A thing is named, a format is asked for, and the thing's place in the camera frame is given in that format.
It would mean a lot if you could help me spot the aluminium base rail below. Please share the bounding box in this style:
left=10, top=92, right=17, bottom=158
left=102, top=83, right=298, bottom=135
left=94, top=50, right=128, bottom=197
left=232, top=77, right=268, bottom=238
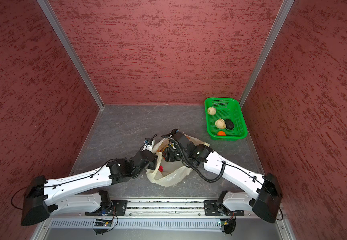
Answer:
left=47, top=197, right=286, bottom=217

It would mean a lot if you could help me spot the black avocado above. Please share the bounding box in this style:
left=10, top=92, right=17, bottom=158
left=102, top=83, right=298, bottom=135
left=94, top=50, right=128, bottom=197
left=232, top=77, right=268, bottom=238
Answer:
left=224, top=119, right=235, bottom=130

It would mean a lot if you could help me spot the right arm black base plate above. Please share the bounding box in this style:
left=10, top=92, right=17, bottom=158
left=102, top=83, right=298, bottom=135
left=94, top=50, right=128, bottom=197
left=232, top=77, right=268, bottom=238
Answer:
left=203, top=200, right=244, bottom=217

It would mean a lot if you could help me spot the right controller board with wires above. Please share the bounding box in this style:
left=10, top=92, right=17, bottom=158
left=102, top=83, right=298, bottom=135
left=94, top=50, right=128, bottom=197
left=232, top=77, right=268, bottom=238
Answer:
left=220, top=213, right=236, bottom=235

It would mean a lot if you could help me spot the orange fruit in basket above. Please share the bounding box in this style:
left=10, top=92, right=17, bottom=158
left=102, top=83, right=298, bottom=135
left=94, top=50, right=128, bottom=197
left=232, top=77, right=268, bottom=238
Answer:
left=217, top=131, right=226, bottom=136

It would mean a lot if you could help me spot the aluminium corner post right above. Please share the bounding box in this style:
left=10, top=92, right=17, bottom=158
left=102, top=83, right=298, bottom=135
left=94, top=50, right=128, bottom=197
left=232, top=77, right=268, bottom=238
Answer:
left=239, top=0, right=294, bottom=108

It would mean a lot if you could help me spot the aluminium corner post left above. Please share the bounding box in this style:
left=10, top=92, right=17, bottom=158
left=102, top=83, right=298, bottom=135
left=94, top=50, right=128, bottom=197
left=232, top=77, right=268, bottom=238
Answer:
left=37, top=0, right=105, bottom=111

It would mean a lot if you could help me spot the perforated cable duct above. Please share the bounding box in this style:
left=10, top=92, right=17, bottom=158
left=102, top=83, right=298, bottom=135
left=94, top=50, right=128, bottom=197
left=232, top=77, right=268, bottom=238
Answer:
left=50, top=219, right=221, bottom=231

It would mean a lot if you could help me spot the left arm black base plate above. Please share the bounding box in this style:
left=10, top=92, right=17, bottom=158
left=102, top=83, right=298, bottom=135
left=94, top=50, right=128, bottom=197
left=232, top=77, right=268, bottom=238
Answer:
left=85, top=200, right=128, bottom=217

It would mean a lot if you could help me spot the green plastic basket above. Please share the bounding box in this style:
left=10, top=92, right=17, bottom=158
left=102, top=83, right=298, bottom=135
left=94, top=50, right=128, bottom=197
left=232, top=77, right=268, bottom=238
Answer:
left=204, top=98, right=248, bottom=141

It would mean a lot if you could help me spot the translucent yellow plastic bag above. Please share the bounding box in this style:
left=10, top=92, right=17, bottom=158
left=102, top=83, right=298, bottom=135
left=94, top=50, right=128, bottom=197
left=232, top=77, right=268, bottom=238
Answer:
left=146, top=139, right=193, bottom=187

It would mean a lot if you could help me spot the aluminium corner post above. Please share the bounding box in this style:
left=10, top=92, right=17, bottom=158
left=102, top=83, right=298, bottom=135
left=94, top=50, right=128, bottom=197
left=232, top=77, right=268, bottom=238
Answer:
left=37, top=0, right=105, bottom=111
left=239, top=0, right=294, bottom=108

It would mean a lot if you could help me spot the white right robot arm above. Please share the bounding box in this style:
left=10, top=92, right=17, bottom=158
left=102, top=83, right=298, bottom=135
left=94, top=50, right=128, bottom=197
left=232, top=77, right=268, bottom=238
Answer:
left=162, top=130, right=283, bottom=223

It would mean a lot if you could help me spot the beige round fruit in basket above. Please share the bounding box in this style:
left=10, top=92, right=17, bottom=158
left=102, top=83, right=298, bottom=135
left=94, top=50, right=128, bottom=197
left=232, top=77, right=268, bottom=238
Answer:
left=207, top=107, right=216, bottom=116

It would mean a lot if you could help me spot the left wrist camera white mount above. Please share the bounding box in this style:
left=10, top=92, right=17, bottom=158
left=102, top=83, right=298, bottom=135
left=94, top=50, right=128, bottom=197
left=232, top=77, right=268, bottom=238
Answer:
left=141, top=138, right=155, bottom=152

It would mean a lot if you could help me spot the beige round fruit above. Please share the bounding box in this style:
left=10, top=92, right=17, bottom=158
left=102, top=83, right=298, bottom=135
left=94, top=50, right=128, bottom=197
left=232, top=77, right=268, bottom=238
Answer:
left=215, top=119, right=226, bottom=129
left=207, top=107, right=216, bottom=116

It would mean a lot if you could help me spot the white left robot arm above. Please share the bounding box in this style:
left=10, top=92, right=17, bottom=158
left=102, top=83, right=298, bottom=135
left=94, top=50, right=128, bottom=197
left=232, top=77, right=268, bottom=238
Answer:
left=20, top=150, right=157, bottom=226

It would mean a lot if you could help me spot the controller board with wires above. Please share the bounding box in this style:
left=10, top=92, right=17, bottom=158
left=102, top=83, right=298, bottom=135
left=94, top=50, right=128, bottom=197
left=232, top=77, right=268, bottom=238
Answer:
left=220, top=213, right=236, bottom=235
left=93, top=206, right=119, bottom=235

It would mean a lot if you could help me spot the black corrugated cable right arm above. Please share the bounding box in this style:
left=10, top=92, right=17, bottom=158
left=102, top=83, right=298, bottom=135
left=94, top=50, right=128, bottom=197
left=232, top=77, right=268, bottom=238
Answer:
left=161, top=135, right=227, bottom=184

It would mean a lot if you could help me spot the left controller board with wires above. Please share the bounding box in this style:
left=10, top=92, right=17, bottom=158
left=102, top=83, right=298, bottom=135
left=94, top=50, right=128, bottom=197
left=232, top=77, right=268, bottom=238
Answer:
left=93, top=206, right=119, bottom=235

